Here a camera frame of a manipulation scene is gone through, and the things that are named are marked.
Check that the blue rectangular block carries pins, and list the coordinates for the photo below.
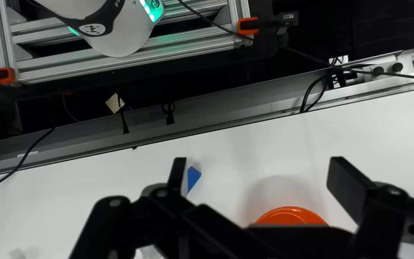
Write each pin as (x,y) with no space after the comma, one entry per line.
(193,178)

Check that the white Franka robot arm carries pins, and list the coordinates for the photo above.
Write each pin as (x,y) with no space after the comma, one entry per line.
(115,29)

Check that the yellow paper tag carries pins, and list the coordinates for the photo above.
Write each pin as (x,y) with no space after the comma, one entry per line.
(115,104)

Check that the metal table edge rail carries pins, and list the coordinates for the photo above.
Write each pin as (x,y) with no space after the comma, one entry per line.
(207,113)

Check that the orange plastic bowl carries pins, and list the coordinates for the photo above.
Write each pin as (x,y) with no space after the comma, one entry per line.
(291,217)

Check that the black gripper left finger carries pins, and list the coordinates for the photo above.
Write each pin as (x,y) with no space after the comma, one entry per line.
(136,225)

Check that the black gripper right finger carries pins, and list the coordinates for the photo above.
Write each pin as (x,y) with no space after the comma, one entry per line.
(389,217)

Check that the aluminium base frame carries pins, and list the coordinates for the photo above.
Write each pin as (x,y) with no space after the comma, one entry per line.
(136,55)

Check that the orange clamp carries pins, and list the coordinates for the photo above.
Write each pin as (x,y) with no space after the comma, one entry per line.
(248,25)
(3,76)

